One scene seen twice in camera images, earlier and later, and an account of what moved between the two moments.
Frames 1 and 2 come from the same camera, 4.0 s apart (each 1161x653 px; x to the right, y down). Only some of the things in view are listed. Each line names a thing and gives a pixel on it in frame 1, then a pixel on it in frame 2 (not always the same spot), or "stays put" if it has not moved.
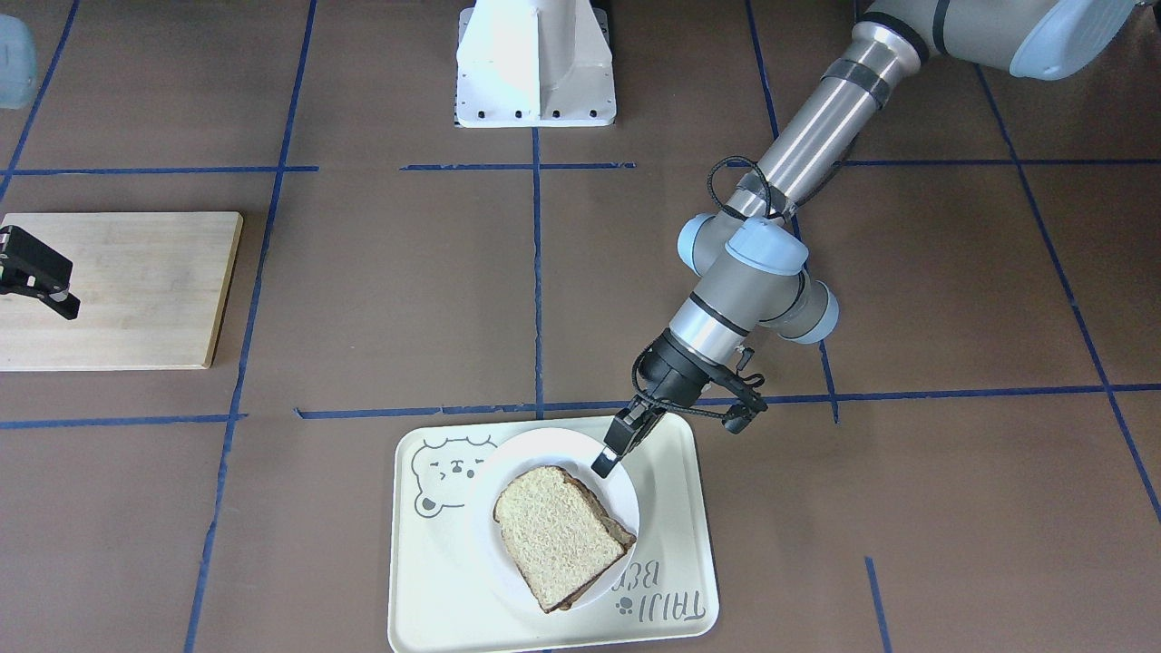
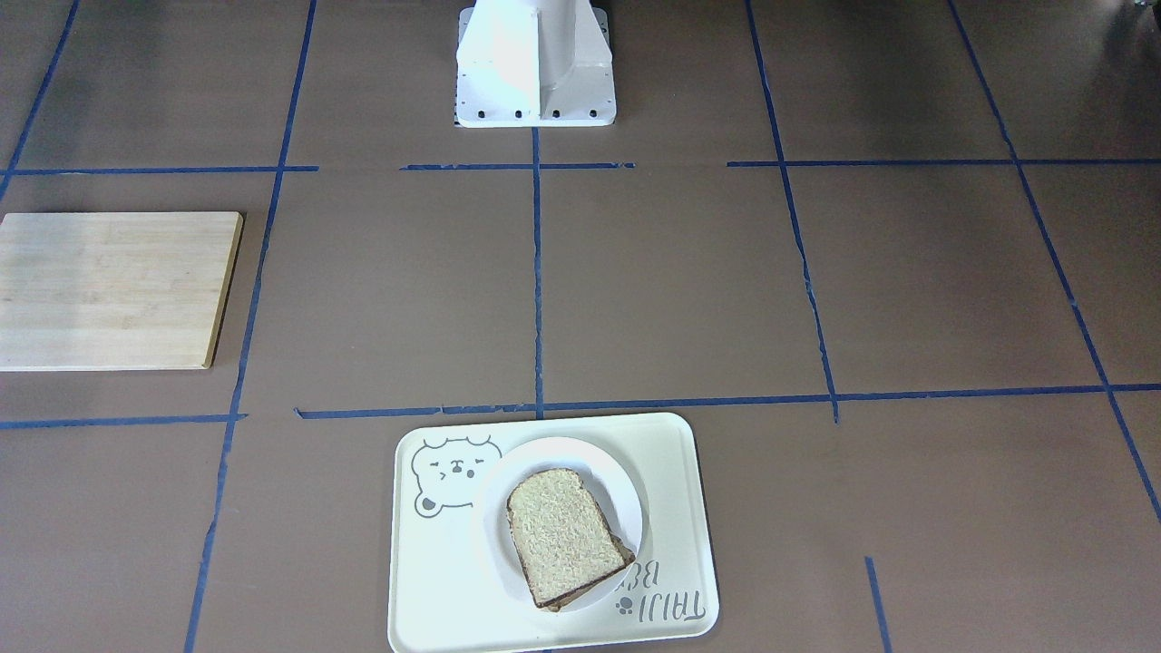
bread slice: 557,536 stays put
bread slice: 620,527 -> 628,557
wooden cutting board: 150,287 stays put
